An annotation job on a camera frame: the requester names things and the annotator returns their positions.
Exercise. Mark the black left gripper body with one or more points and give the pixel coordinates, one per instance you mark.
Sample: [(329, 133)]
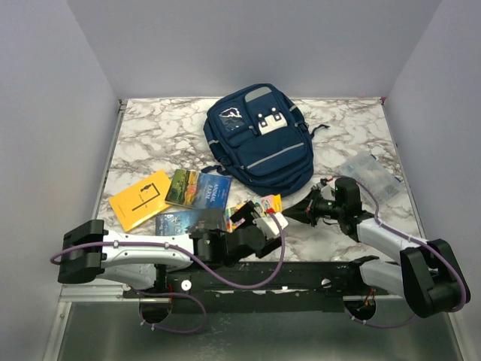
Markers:
[(269, 244)]

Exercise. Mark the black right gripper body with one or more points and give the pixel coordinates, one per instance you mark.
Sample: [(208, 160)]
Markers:
[(325, 207)]

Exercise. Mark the yellow crayon box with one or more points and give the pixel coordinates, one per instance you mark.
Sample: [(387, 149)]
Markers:
[(261, 204)]

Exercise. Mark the navy blue student backpack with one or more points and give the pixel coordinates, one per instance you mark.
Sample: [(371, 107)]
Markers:
[(260, 137)]

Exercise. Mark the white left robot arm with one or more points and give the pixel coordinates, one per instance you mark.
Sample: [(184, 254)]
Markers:
[(91, 251)]

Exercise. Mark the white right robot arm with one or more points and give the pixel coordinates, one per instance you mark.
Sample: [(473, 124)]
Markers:
[(425, 273)]

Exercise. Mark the Animal Farm blue book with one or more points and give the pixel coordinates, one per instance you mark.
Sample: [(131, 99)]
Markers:
[(196, 190)]

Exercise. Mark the Wuthering Heights dark book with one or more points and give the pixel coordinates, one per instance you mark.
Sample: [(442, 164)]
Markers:
[(182, 222)]

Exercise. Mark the clear plastic organizer box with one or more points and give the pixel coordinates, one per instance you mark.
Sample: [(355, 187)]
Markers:
[(366, 169)]

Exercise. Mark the yellow notebook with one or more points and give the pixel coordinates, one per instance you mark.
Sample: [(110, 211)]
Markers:
[(141, 201)]

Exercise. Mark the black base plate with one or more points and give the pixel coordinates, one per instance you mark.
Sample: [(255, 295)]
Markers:
[(256, 288)]

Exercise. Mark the aluminium rail frame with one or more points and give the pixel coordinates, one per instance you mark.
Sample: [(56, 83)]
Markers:
[(99, 324)]

